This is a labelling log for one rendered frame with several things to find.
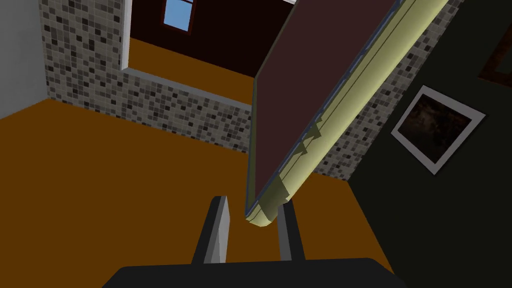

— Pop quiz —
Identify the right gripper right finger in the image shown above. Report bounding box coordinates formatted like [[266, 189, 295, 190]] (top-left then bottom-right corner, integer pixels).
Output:
[[277, 198, 307, 263]]

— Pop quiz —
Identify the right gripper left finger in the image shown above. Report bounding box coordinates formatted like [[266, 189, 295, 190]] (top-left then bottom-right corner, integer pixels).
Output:
[[191, 195, 231, 265]]

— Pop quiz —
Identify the dark brown door leaf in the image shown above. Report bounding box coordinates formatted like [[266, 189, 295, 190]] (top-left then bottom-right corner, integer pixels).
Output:
[[243, 0, 450, 228]]

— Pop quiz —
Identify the white framed dark picture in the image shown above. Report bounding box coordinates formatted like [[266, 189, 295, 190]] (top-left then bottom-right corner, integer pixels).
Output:
[[390, 84, 487, 176]]

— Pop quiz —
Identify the brown framed picture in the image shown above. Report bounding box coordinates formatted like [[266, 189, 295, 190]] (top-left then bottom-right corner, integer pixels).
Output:
[[477, 33, 512, 89]]

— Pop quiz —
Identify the blue window with red frame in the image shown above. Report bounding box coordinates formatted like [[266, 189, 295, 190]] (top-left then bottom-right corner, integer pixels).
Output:
[[160, 0, 197, 35]]

